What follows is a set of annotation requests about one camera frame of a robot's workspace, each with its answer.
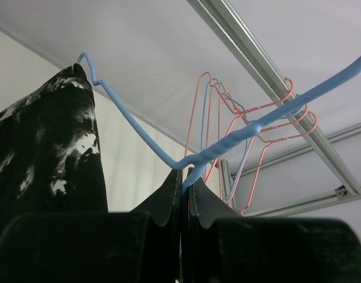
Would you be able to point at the aluminium hanging rail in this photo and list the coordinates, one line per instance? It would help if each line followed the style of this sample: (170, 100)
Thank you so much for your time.
(230, 28)

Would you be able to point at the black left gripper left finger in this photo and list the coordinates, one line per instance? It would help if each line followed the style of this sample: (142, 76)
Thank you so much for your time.
(137, 246)

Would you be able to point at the aluminium frame post right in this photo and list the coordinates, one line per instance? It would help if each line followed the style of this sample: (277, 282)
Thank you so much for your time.
(296, 180)

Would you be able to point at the black white patterned garment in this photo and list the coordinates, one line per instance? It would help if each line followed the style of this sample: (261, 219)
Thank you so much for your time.
(50, 152)

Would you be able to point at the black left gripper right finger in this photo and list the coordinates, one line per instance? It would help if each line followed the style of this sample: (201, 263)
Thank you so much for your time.
(227, 247)

